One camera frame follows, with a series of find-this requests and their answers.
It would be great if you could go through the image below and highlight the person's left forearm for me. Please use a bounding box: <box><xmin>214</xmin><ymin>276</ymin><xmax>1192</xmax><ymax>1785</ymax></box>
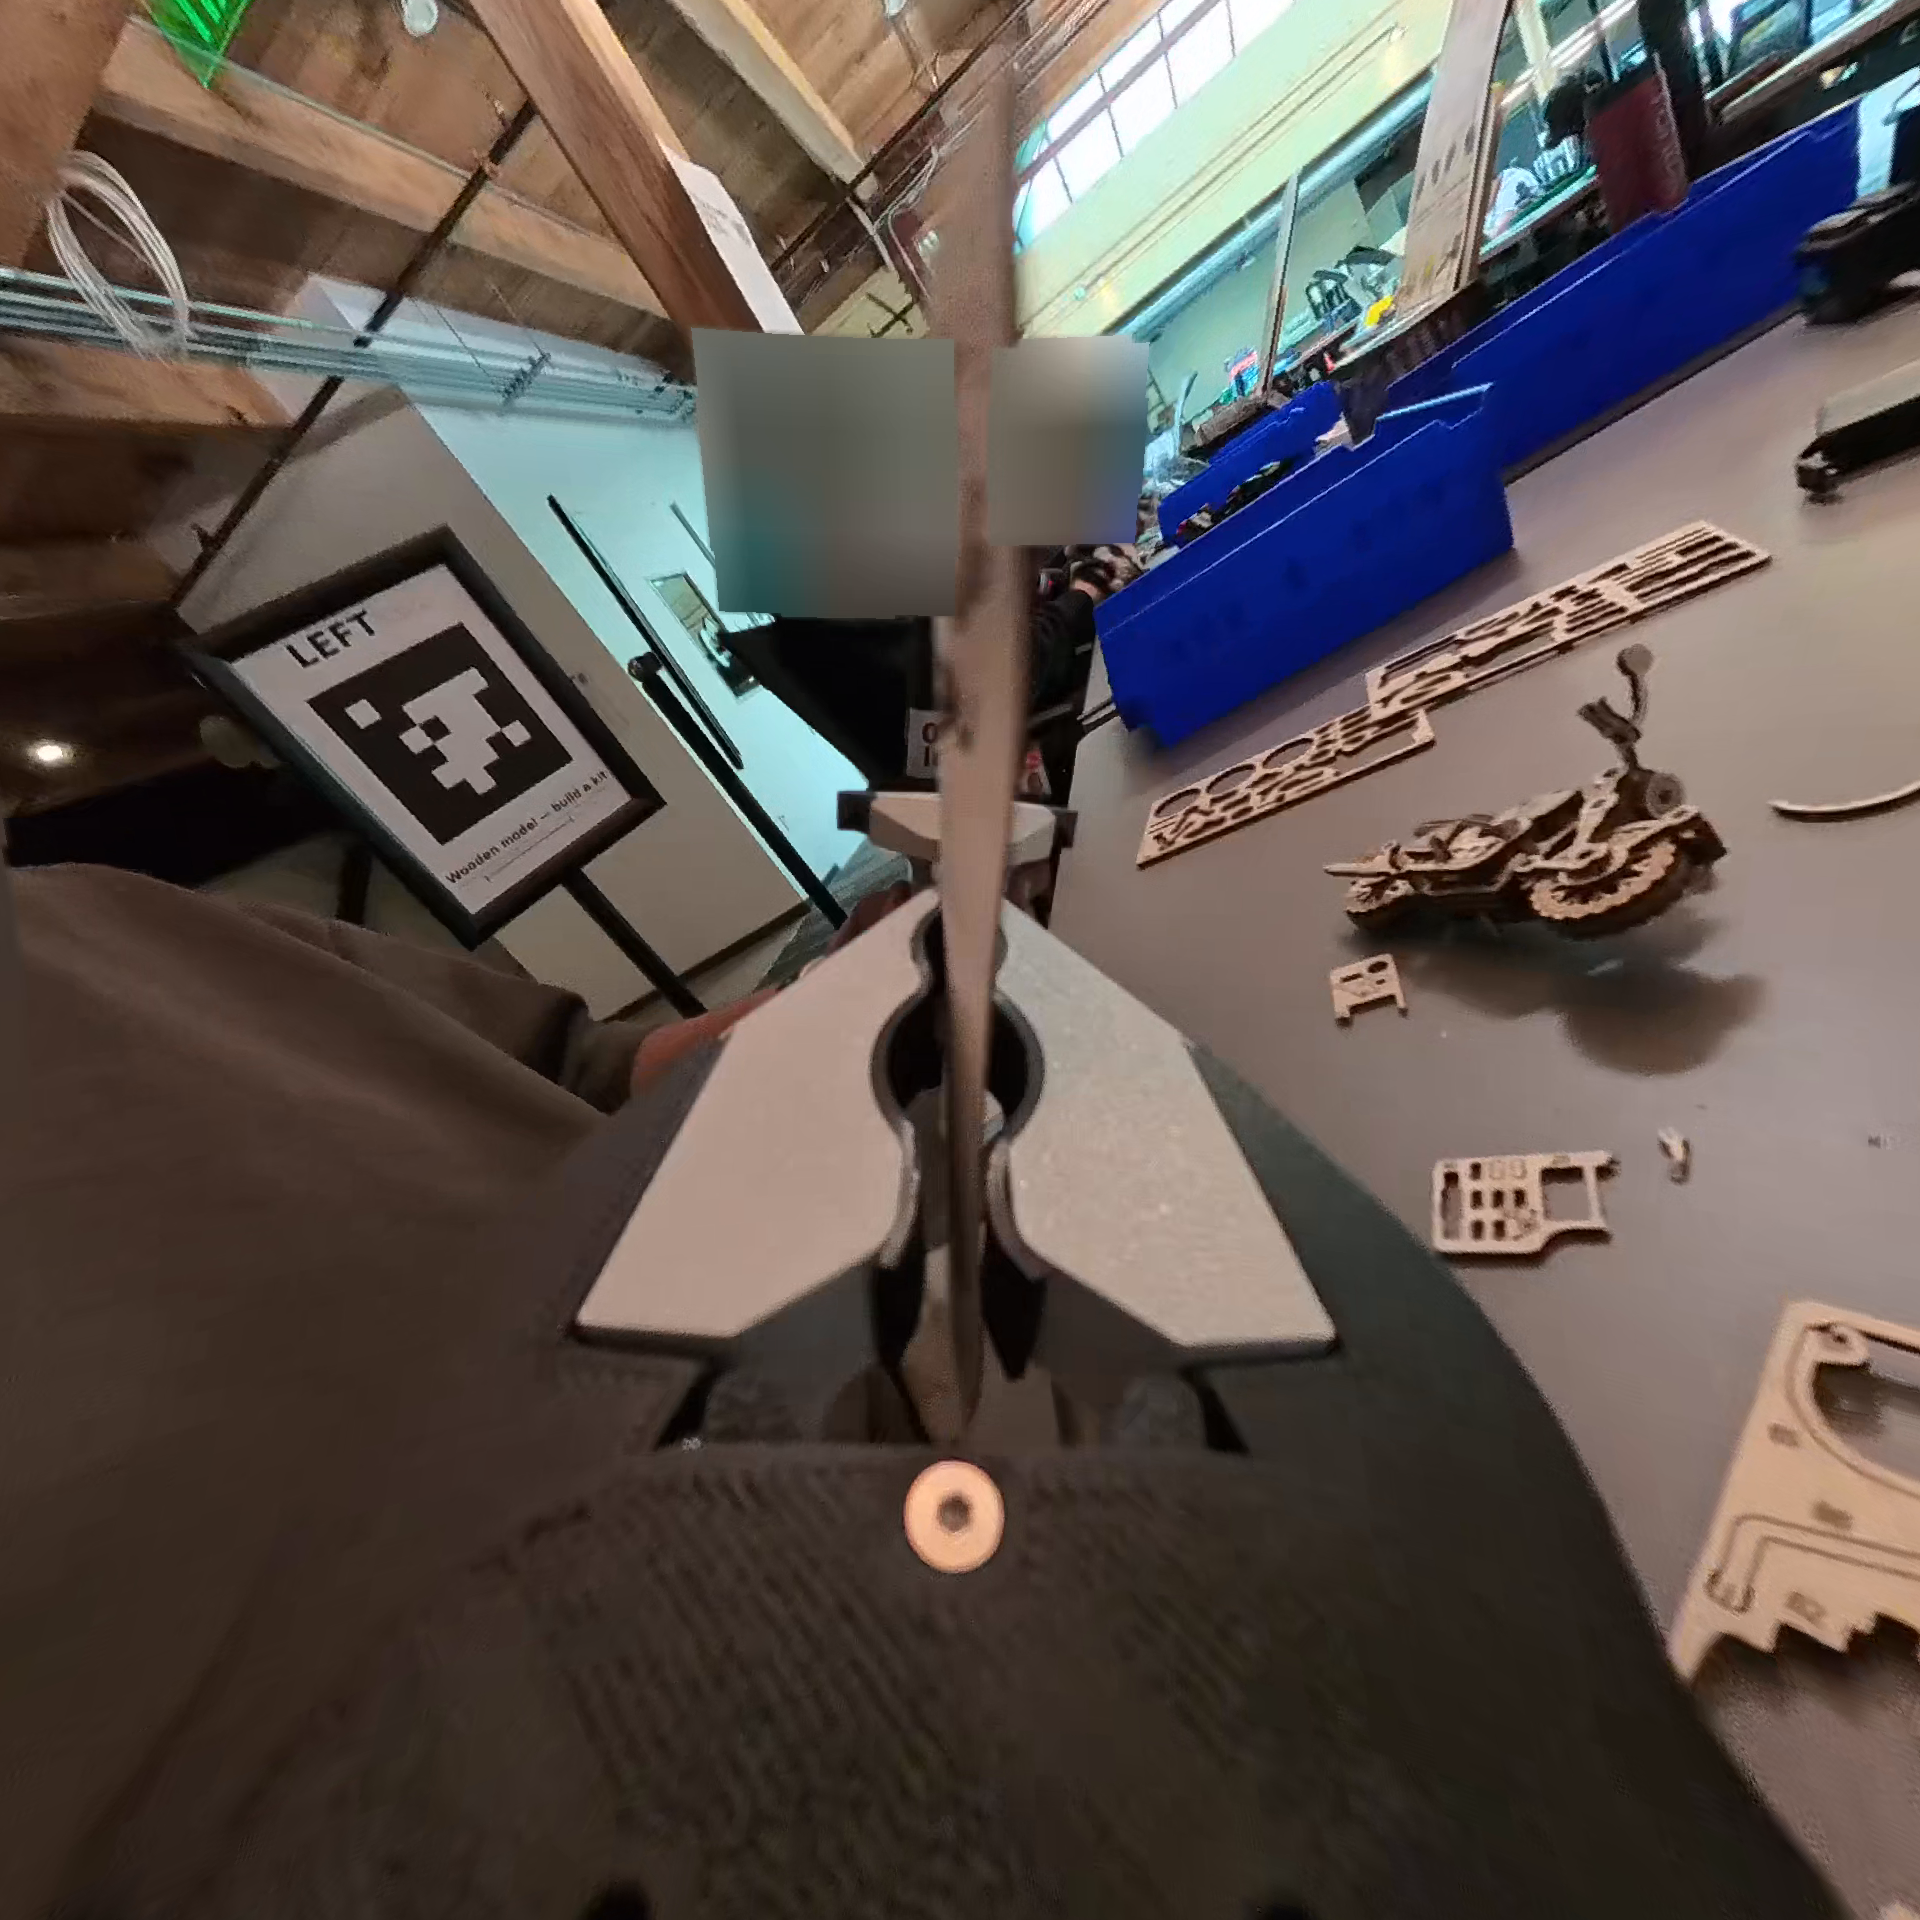
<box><xmin>0</xmin><ymin>859</ymin><xmax>709</xmax><ymax>1920</ymax></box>

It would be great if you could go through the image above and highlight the wooden motorcycle model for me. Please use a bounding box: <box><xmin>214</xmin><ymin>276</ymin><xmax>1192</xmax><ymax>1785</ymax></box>
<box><xmin>1323</xmin><ymin>645</ymin><xmax>1731</xmax><ymax>940</ymax></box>

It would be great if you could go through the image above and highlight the wooden post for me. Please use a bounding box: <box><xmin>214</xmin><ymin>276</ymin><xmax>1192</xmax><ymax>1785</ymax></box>
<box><xmin>464</xmin><ymin>0</ymin><xmax>767</xmax><ymax>340</ymax></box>

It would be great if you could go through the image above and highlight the black device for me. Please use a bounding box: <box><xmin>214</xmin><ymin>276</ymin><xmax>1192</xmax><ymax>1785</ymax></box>
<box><xmin>1795</xmin><ymin>191</ymin><xmax>1920</xmax><ymax>323</ymax></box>
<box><xmin>1795</xmin><ymin>359</ymin><xmax>1920</xmax><ymax>500</ymax></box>

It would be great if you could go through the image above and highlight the white cable coil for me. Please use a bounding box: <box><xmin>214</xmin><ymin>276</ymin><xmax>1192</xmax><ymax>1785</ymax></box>
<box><xmin>46</xmin><ymin>149</ymin><xmax>192</xmax><ymax>351</ymax></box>

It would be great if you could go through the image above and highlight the metal cable tray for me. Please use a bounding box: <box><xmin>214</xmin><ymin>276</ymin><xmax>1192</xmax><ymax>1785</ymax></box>
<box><xmin>0</xmin><ymin>267</ymin><xmax>699</xmax><ymax>422</ymax></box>

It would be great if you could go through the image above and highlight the person's left hand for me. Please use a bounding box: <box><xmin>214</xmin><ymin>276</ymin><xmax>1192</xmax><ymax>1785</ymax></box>
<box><xmin>629</xmin><ymin>985</ymin><xmax>784</xmax><ymax>1098</ymax></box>

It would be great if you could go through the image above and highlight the framed marker sign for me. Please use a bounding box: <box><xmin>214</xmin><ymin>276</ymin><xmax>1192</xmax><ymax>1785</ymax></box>
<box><xmin>171</xmin><ymin>525</ymin><xmax>669</xmax><ymax>953</ymax></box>

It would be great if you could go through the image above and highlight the blue instruction booklet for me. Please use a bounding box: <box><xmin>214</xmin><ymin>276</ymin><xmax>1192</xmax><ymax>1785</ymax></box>
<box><xmin>902</xmin><ymin>0</ymin><xmax>1045</xmax><ymax>1448</ymax></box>

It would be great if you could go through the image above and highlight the wooden sheet, row of circles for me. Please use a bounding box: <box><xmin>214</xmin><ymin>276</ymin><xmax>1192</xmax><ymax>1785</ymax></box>
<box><xmin>1136</xmin><ymin>705</ymin><xmax>1435</xmax><ymax>870</ymax></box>

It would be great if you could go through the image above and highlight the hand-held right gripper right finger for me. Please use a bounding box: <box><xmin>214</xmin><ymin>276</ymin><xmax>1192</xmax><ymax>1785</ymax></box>
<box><xmin>983</xmin><ymin>896</ymin><xmax>1339</xmax><ymax>1349</ymax></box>

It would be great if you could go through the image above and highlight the wooden sheet with gear holes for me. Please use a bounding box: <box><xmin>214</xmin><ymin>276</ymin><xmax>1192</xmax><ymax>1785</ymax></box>
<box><xmin>1667</xmin><ymin>1300</ymin><xmax>1920</xmax><ymax>1692</ymax></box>

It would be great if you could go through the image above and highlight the wooden piece with grid slots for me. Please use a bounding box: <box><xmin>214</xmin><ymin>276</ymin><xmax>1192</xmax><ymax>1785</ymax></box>
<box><xmin>1430</xmin><ymin>1150</ymin><xmax>1621</xmax><ymax>1258</ymax></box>

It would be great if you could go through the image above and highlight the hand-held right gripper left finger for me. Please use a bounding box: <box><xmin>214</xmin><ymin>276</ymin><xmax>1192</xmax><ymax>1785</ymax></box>
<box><xmin>573</xmin><ymin>888</ymin><xmax>950</xmax><ymax>1338</ymax></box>

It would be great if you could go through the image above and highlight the black easel stand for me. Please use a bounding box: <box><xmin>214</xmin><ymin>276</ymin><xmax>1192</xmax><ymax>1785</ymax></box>
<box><xmin>337</xmin><ymin>833</ymin><xmax>709</xmax><ymax>1021</ymax></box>

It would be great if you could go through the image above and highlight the green exit sign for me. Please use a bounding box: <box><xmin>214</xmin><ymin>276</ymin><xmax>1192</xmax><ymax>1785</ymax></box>
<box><xmin>139</xmin><ymin>0</ymin><xmax>257</xmax><ymax>83</ymax></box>

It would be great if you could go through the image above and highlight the wooden sheet with long cutouts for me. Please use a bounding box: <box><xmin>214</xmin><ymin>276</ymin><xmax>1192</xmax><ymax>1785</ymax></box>
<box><xmin>1368</xmin><ymin>519</ymin><xmax>1774</xmax><ymax>715</ymax></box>

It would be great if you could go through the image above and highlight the tall printed board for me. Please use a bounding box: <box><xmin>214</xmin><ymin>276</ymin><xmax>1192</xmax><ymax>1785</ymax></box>
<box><xmin>1400</xmin><ymin>0</ymin><xmax>1515</xmax><ymax>309</ymax></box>

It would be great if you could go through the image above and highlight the white paper notice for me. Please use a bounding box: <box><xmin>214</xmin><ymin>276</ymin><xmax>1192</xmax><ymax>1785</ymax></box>
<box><xmin>666</xmin><ymin>149</ymin><xmax>803</xmax><ymax>336</ymax></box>

